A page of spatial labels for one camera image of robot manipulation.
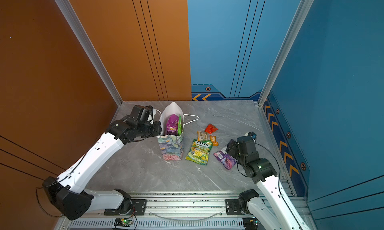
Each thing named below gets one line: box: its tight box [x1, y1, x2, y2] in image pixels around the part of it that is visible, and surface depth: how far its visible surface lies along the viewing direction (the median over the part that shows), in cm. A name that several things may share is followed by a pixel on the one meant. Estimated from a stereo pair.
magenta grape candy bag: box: [165, 113, 179, 136], surface depth 84 cm
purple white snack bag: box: [213, 144, 238, 171], surface depth 89 cm
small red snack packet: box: [204, 123, 219, 134], surface depth 102 cm
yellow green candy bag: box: [185, 138, 214, 166], surface depth 91 cm
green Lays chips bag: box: [177, 114, 182, 137], surface depth 83 cm
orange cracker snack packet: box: [196, 131, 220, 147], surface depth 99 cm
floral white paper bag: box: [156, 101, 184, 161], surface depth 83 cm
